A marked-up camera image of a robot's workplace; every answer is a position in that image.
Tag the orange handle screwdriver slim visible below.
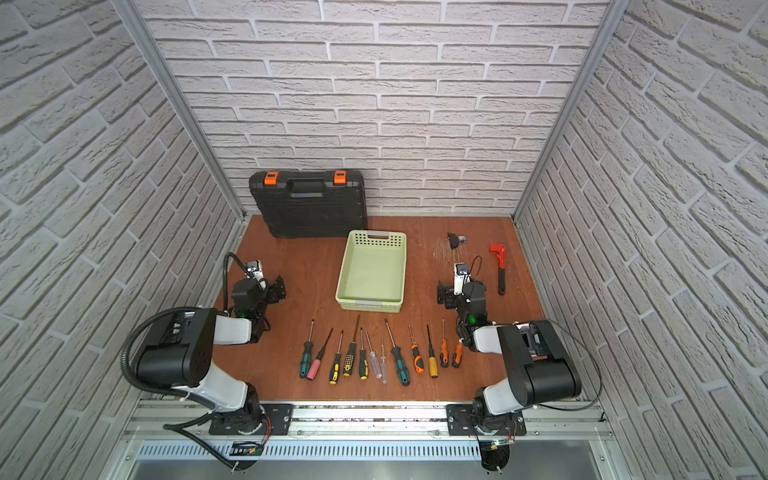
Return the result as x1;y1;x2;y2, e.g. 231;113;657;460
440;320;450;368

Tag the yellow handle screwdriver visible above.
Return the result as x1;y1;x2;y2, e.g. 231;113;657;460
426;326;439;379

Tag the orange black curved screwdriver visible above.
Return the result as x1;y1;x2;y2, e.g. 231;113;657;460
408;325;425;374

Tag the orange black stubby screwdriver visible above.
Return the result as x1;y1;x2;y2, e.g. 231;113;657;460
451;339;464;368

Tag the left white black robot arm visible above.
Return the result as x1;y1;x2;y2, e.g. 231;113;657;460
120;277;286;436

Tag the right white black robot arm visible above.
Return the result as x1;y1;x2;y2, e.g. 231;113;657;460
437;280;582;434

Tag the light green plastic bin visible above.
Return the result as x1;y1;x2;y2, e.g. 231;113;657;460
335;230;407;314

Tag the green black large screwdriver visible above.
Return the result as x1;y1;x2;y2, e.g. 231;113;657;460
384;319;410;387

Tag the black yellow dotted screwdriver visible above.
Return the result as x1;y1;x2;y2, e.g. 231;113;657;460
343;317;360;377

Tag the yellow black short screwdriver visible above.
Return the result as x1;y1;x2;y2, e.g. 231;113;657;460
358;329;369;380

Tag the small black metal clamp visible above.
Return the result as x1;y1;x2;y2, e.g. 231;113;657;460
447;232;467;250

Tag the red pipe wrench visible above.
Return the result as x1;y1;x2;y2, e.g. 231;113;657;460
489;243;506;296

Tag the black plastic tool case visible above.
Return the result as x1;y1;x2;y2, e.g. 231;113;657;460
249;170;368;239

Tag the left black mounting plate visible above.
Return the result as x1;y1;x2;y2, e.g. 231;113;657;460
209;403;293;437

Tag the black mounting plate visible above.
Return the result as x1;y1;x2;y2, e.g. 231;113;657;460
446;403;527;438
209;403;293;437

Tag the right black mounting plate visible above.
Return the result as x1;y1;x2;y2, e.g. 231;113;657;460
446;403;527;438

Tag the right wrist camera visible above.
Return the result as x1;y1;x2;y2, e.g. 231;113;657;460
453;263;470;295

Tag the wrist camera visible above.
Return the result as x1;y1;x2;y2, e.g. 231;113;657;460
245;260;268;290
453;263;470;295

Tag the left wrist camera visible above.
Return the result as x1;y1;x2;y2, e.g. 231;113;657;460
245;260;268;290

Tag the clear handle screwdriver small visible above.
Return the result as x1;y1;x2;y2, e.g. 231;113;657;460
380;341;388;385

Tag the clear handle screwdriver large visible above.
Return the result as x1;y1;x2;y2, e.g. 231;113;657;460
364;331;383;379

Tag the left black corrugated cable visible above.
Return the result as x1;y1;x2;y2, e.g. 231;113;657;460
119;251;271;472

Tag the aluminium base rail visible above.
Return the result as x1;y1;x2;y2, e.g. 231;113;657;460
122;400;616;443

